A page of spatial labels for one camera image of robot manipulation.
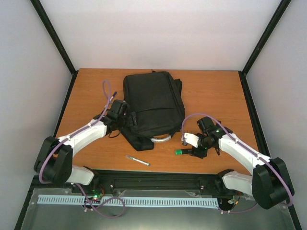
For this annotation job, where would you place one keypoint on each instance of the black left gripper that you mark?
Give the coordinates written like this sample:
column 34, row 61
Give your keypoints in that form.
column 134, row 122

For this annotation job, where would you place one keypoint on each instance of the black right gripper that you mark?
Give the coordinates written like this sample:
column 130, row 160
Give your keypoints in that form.
column 198, row 153

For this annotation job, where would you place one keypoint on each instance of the green black highlighter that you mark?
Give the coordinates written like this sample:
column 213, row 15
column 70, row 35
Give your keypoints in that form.
column 183, row 151

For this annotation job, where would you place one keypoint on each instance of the black student backpack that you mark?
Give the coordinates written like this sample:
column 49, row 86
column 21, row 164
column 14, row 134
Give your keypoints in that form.
column 156, row 99

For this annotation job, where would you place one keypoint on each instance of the silver pen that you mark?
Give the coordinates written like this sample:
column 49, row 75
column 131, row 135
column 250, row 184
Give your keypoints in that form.
column 137, row 160

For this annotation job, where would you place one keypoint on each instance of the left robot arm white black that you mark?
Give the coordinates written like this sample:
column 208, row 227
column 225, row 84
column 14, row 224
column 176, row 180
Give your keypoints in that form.
column 54, row 162

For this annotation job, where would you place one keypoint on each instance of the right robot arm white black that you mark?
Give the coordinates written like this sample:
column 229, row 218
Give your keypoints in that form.
column 215, row 135

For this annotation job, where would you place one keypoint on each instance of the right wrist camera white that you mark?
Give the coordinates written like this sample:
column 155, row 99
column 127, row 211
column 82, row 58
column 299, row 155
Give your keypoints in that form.
column 191, row 139

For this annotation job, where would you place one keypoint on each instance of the black aluminium rail base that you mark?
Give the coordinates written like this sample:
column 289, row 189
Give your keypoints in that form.
column 156, row 179

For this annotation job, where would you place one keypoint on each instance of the light blue cable duct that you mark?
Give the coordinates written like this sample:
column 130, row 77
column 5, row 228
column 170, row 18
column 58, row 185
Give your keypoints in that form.
column 129, row 201

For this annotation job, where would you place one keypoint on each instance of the left black frame post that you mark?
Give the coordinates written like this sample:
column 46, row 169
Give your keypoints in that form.
column 37, row 5

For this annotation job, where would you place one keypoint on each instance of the black frame post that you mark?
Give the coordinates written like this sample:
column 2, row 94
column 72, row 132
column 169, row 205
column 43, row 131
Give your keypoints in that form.
column 283, row 5
column 37, row 5

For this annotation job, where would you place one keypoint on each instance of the right black frame post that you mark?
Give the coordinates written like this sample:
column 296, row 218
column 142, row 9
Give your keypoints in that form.
column 283, row 5

